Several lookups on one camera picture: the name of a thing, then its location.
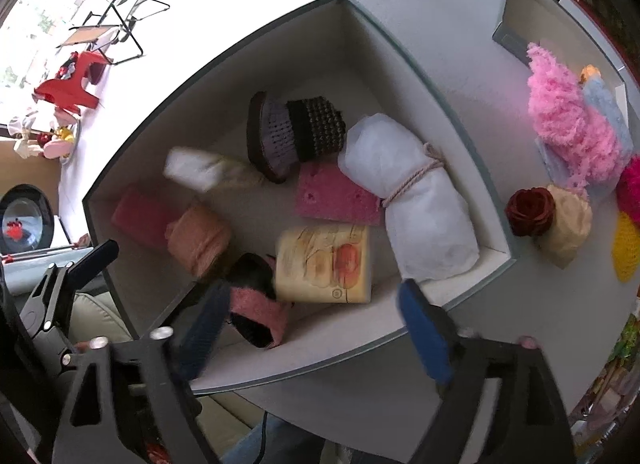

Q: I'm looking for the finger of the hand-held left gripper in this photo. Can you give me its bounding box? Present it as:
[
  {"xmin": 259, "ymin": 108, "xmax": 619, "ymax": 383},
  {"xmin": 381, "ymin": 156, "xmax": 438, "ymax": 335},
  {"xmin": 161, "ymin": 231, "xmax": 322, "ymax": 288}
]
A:
[{"xmin": 20, "ymin": 239, "xmax": 121, "ymax": 345}]

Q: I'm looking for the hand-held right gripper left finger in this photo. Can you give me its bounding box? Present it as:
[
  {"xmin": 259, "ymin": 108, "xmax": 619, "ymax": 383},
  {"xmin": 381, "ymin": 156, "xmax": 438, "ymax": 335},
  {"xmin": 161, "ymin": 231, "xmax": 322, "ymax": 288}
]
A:
[{"xmin": 50, "ymin": 279, "xmax": 236, "ymax": 464}]

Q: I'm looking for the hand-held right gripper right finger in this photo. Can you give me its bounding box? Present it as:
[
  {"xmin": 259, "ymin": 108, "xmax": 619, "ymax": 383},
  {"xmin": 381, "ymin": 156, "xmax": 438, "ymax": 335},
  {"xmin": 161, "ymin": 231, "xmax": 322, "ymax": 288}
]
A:
[{"xmin": 397, "ymin": 278, "xmax": 576, "ymax": 464}]

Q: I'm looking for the pink sock dark cuff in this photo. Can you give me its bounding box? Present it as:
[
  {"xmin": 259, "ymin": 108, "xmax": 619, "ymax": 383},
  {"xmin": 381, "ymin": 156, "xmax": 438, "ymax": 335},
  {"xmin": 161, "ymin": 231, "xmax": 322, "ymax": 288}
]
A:
[{"xmin": 227, "ymin": 253, "xmax": 291, "ymax": 350}]

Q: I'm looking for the white tissue bundle with cord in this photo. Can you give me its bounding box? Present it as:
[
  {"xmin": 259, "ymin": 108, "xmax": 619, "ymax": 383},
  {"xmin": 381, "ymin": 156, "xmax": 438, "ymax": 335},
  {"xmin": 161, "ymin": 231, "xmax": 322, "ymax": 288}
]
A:
[{"xmin": 337, "ymin": 113, "xmax": 481, "ymax": 281}]

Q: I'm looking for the yellow printed sponge pack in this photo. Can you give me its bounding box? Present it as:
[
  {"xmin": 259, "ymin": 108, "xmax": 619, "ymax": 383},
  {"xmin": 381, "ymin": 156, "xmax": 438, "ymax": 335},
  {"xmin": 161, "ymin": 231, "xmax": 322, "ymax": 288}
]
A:
[{"xmin": 275, "ymin": 225, "xmax": 373, "ymax": 304}]

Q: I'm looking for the pink sponge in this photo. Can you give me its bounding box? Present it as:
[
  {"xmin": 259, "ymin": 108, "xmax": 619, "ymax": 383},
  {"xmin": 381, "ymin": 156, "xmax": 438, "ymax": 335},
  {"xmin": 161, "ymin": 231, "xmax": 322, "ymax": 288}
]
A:
[{"xmin": 296, "ymin": 163, "xmax": 383, "ymax": 226}]

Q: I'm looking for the grey storage box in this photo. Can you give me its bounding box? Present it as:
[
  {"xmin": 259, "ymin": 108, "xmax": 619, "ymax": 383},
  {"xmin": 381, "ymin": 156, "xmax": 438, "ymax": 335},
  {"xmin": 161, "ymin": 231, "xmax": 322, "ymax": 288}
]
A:
[{"xmin": 81, "ymin": 0, "xmax": 521, "ymax": 392}]

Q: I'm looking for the beige sofa cushion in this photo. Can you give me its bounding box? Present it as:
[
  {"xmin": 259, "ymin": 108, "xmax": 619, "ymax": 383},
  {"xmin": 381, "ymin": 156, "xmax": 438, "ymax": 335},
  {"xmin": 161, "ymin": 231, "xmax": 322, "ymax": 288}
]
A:
[{"xmin": 67, "ymin": 291, "xmax": 261, "ymax": 445}]

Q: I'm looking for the red cloth roll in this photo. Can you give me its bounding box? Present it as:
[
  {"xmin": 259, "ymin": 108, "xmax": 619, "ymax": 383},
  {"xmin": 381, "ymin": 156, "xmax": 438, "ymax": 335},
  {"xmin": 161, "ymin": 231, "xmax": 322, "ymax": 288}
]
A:
[{"xmin": 111, "ymin": 187, "xmax": 188, "ymax": 250}]

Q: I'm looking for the black round dish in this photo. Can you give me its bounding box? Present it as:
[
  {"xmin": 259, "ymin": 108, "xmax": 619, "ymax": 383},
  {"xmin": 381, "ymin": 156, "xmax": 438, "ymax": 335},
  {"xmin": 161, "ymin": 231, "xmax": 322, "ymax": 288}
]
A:
[{"xmin": 0, "ymin": 184, "xmax": 55, "ymax": 252}]

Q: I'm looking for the orange rolled sock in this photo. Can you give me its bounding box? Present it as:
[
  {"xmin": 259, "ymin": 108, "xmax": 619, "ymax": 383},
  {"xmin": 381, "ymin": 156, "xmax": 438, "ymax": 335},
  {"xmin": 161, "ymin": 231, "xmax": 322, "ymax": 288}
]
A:
[{"xmin": 166, "ymin": 204, "xmax": 232, "ymax": 279}]

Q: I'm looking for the person's jeans leg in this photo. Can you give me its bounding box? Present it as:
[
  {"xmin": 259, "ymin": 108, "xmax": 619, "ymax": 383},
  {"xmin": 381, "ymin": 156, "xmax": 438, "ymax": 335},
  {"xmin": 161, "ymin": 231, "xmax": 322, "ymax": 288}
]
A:
[{"xmin": 220, "ymin": 414, "xmax": 321, "ymax": 464}]

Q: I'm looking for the white rolled sock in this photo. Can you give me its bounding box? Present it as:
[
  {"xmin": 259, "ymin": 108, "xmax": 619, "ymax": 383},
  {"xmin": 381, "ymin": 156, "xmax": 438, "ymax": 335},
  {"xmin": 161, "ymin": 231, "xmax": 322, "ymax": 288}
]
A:
[{"xmin": 164, "ymin": 147, "xmax": 268, "ymax": 192}]

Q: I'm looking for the dark red fabric rose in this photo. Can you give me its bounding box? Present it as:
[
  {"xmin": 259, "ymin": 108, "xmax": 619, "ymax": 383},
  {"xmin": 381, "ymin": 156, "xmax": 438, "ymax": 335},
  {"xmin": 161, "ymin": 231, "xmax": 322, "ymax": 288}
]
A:
[{"xmin": 506, "ymin": 187, "xmax": 557, "ymax": 238}]

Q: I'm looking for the red toy ride-on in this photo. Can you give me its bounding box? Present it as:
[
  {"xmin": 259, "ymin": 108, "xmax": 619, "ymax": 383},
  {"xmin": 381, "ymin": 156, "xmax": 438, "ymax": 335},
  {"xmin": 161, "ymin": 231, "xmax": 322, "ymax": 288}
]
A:
[{"xmin": 34, "ymin": 51, "xmax": 106, "ymax": 112}]

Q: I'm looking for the beige cloth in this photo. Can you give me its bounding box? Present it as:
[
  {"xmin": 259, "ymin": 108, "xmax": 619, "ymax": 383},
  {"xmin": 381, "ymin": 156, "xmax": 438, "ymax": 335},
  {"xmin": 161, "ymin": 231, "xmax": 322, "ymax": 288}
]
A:
[{"xmin": 535, "ymin": 185, "xmax": 593, "ymax": 269}]

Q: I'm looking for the pile of assorted packets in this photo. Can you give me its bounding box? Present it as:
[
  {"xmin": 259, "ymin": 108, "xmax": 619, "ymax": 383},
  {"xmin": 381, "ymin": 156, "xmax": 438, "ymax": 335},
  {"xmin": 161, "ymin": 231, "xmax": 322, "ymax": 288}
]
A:
[{"xmin": 570, "ymin": 304, "xmax": 640, "ymax": 445}]

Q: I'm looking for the yellow knitted cloth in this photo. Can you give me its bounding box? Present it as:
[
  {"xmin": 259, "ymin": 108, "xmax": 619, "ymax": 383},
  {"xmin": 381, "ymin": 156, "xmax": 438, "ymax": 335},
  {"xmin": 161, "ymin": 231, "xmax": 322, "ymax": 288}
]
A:
[{"xmin": 612, "ymin": 211, "xmax": 640, "ymax": 284}]

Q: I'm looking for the brown purple knit sock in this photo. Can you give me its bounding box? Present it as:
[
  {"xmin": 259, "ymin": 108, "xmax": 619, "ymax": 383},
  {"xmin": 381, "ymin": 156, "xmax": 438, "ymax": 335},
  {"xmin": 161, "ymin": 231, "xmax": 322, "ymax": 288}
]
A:
[{"xmin": 247, "ymin": 91, "xmax": 347, "ymax": 184}]

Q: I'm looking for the pink knitted cloth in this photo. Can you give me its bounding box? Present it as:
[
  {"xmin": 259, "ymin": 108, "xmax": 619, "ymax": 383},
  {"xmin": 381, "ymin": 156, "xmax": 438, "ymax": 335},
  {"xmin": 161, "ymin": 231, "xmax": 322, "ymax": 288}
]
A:
[{"xmin": 616, "ymin": 154, "xmax": 640, "ymax": 225}]

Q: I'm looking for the pink fluffy cloth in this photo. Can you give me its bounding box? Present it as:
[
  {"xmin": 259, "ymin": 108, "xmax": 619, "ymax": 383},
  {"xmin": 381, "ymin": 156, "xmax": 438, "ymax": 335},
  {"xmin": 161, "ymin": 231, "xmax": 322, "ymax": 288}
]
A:
[{"xmin": 527, "ymin": 43, "xmax": 632, "ymax": 188}]

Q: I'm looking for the pale blue fluffy cloth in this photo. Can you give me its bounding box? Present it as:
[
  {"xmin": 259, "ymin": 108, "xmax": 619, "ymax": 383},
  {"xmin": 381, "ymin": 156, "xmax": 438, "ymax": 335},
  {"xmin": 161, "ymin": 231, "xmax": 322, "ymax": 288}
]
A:
[{"xmin": 535, "ymin": 77, "xmax": 635, "ymax": 197}]

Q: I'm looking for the black cable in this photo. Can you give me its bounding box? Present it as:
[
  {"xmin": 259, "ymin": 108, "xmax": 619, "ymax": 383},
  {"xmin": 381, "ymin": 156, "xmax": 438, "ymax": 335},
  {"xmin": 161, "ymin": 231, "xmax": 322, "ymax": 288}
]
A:
[{"xmin": 256, "ymin": 411, "xmax": 272, "ymax": 464}]

